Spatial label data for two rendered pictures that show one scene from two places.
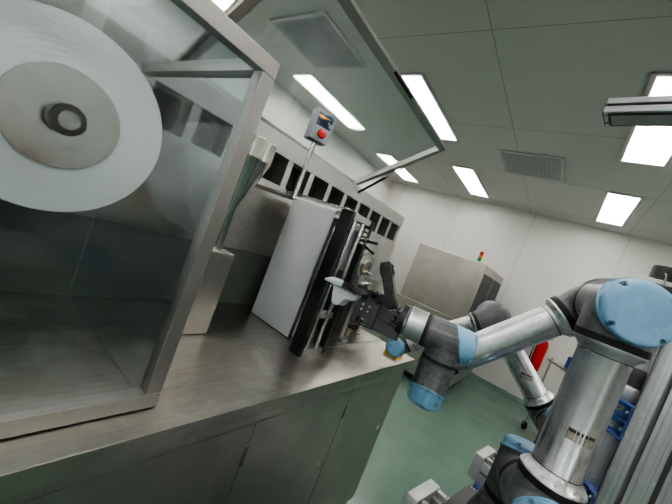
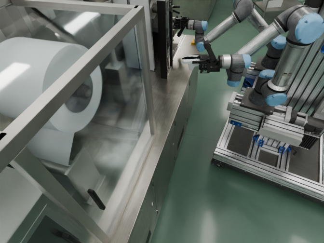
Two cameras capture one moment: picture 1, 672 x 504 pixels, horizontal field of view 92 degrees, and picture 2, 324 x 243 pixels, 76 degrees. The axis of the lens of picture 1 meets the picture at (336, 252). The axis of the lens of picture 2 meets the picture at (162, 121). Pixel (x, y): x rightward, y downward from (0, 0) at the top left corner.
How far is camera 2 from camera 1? 0.65 m
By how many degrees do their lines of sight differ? 47
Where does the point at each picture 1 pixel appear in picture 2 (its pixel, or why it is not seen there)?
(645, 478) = (306, 63)
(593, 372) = (292, 54)
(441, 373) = (239, 75)
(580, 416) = (287, 68)
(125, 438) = (162, 146)
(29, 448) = (150, 162)
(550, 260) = not seen: outside the picture
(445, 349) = (239, 67)
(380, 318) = (211, 66)
